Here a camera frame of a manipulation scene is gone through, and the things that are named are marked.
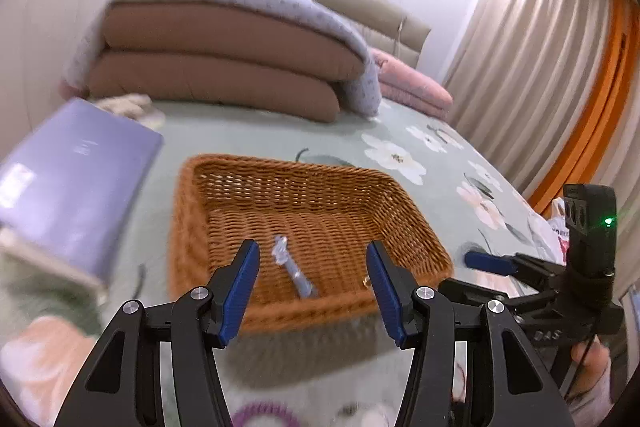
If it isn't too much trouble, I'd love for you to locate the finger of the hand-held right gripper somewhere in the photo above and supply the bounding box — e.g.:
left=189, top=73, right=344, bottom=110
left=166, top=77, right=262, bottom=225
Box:
left=464, top=250, right=567, bottom=283
left=438, top=277, right=548, bottom=308

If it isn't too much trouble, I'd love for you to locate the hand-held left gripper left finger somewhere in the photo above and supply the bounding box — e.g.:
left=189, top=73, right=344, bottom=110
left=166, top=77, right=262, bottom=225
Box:
left=54, top=238, right=261, bottom=427

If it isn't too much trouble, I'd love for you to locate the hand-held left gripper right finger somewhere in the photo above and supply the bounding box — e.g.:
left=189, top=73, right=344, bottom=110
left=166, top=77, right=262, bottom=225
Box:
left=366, top=240, right=576, bottom=427

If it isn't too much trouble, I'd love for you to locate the brown wicker basket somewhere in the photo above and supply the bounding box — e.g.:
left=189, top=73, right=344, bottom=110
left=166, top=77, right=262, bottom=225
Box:
left=167, top=153, right=455, bottom=334

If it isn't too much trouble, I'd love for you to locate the purple coil hair tie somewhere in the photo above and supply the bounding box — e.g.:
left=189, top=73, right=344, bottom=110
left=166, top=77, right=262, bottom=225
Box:
left=231, top=402, right=302, bottom=427

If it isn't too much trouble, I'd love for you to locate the person's right forearm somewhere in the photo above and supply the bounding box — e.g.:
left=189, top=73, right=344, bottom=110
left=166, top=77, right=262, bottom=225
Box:
left=565, top=374, right=615, bottom=420

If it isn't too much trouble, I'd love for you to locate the person's right hand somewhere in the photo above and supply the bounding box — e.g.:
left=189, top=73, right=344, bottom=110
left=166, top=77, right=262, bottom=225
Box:
left=571, top=341, right=612, bottom=400

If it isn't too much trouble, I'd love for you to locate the white plastic bag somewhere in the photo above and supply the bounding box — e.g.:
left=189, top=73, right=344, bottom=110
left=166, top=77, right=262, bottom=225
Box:
left=527, top=197, right=571, bottom=264

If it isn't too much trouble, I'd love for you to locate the green floral bed sheet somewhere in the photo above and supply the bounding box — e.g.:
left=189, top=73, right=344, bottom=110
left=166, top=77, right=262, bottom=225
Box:
left=0, top=99, right=571, bottom=427

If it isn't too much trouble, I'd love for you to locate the orange curtain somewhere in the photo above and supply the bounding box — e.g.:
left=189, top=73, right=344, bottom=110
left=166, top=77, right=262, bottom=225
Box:
left=527, top=0, right=640, bottom=212

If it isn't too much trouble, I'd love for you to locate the purple cover book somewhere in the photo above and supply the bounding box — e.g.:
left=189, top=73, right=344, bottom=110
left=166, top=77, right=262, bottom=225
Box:
left=0, top=99, right=165, bottom=305

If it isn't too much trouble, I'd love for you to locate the folded pink blanket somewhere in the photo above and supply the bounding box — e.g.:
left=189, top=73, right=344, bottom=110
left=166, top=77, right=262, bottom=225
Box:
left=367, top=47, right=454, bottom=116

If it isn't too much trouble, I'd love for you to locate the beige curtain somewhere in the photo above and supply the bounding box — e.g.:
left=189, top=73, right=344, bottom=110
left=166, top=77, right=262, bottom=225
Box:
left=442, top=0, right=618, bottom=195

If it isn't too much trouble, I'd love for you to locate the cream knitted cloth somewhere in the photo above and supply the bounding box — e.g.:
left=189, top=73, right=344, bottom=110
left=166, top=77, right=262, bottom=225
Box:
left=95, top=94, right=163, bottom=128

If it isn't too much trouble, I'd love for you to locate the folded brown quilt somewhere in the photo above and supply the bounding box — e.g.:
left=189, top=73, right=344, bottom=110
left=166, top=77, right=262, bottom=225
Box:
left=65, top=0, right=383, bottom=124

